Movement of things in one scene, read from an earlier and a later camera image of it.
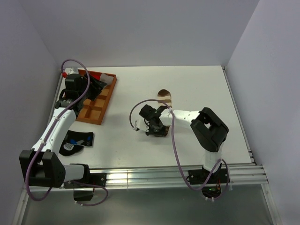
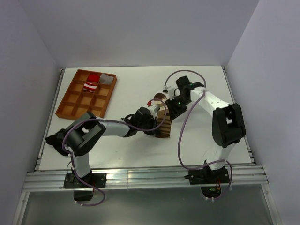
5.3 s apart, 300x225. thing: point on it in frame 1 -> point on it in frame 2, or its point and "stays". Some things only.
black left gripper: [97, 86] -> [153, 121]
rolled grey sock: [106, 78] stays
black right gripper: [150, 133] -> [174, 111]
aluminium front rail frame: [254, 174] stays
